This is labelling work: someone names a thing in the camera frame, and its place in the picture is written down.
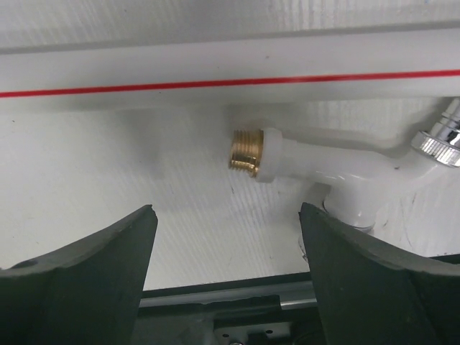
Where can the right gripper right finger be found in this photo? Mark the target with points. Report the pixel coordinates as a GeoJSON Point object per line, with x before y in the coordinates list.
{"type": "Point", "coordinates": [371, 292]}

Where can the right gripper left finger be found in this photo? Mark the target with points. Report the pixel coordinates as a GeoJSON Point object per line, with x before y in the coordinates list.
{"type": "Point", "coordinates": [87, 292]}

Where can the white water faucet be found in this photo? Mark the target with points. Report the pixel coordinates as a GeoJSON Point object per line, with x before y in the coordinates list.
{"type": "Point", "coordinates": [360, 182]}

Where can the white PVC pipe frame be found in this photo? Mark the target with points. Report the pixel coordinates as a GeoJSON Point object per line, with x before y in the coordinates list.
{"type": "Point", "coordinates": [331, 67]}

